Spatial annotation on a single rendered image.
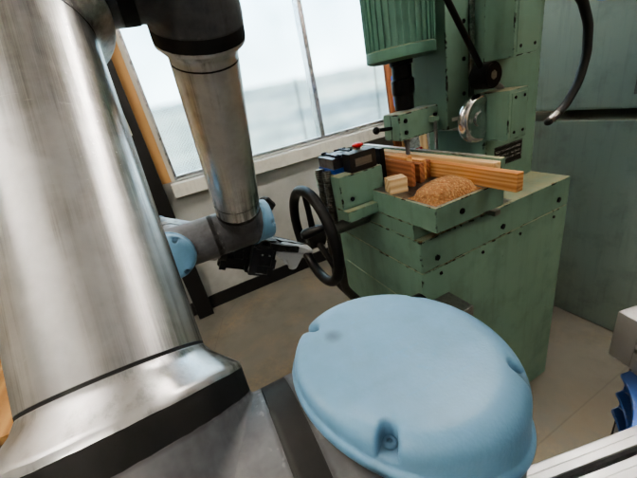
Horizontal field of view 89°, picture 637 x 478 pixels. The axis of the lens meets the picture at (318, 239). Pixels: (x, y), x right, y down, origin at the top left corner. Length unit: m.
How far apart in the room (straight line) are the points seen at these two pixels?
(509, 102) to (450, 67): 0.17
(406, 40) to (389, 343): 0.80
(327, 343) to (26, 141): 0.18
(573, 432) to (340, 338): 1.35
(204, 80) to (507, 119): 0.76
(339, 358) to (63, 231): 0.14
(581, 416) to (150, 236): 1.49
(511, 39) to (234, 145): 0.73
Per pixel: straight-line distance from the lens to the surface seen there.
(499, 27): 1.01
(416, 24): 0.92
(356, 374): 0.16
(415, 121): 0.97
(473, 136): 0.98
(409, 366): 0.17
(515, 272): 1.15
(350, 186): 0.86
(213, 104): 0.42
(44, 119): 0.23
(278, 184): 2.17
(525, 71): 1.16
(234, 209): 0.52
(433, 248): 0.84
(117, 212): 0.20
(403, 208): 0.81
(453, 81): 1.01
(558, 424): 1.51
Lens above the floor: 1.17
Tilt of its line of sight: 24 degrees down
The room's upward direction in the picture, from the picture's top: 12 degrees counter-clockwise
